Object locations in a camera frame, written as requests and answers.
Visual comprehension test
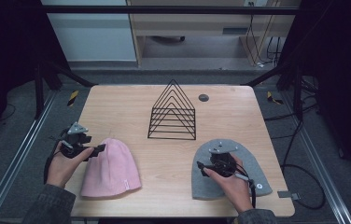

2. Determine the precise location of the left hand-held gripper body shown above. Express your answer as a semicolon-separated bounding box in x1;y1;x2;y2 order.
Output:
59;121;93;159

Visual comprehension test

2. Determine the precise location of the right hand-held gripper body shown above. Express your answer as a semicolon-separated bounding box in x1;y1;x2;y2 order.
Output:
207;144;239;178

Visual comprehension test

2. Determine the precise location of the grey knit beanie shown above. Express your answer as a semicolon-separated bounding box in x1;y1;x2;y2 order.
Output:
191;138;274;201

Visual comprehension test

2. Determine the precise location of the pink knit beanie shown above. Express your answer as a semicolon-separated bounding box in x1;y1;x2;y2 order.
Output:
80;137;143;199

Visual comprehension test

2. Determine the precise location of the black wire triangular rack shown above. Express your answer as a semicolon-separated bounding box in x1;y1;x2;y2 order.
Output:
147;78;197;141

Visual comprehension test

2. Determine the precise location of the person's left hand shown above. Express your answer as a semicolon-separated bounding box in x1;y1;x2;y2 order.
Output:
46;140;95;189

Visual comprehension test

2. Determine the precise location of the person's right hand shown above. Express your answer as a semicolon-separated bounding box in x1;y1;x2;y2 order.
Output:
203;153;255;215

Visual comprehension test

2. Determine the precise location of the yellow black striped tape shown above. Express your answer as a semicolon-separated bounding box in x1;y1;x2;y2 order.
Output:
266;91;284;105
66;90;80;107

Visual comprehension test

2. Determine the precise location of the black metal stand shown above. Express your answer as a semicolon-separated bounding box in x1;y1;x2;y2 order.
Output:
33;59;98;120
245;59;305;122

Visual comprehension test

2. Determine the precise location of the white cabinet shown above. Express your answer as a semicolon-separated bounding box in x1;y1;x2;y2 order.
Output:
40;0;138;63

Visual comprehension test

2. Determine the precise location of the left hand-held gripper cable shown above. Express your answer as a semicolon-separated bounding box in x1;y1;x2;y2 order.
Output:
42;127;72;185

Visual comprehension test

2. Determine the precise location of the hand-held gripper cable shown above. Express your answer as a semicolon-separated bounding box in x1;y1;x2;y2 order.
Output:
42;127;72;185
232;161;258;209

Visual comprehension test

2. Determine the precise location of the right hand-held gripper cable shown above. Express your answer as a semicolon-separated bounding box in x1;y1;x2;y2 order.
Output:
232;161;258;209

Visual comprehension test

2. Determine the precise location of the aluminium floor rail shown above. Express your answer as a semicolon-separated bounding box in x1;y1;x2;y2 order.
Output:
281;90;351;224
0;90;58;224

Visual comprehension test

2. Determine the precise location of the grey metal table bracket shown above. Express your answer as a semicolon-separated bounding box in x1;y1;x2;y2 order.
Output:
277;190;302;201

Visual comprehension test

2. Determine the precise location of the black floor cable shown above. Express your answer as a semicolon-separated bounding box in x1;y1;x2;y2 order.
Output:
263;74;327;211

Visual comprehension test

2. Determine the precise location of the black metal frame bar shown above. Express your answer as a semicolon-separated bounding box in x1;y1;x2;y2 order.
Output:
39;5;302;16

